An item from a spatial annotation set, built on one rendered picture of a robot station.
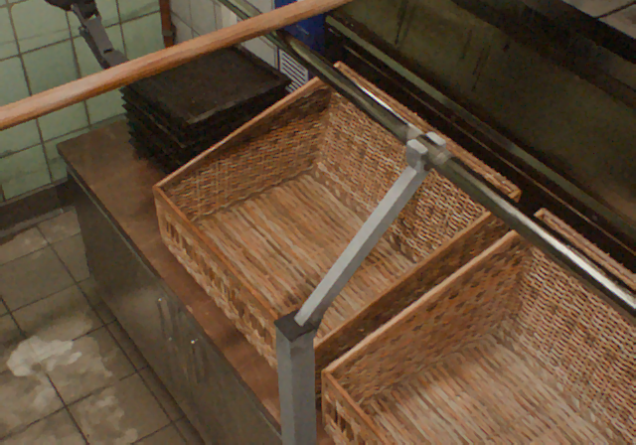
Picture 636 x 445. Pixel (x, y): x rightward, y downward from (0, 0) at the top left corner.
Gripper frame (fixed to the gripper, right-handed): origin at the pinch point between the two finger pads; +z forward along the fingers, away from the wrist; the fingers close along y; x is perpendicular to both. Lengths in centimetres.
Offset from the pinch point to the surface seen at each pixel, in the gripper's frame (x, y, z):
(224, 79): -37, 41, -36
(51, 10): -25, 53, -112
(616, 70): -57, 4, 49
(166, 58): -1.4, -1.0, 12.7
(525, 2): -58, 1, 29
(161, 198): -8.2, 46.8, -14.0
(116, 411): 7, 119, -29
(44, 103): 17.6, -0.7, 12.8
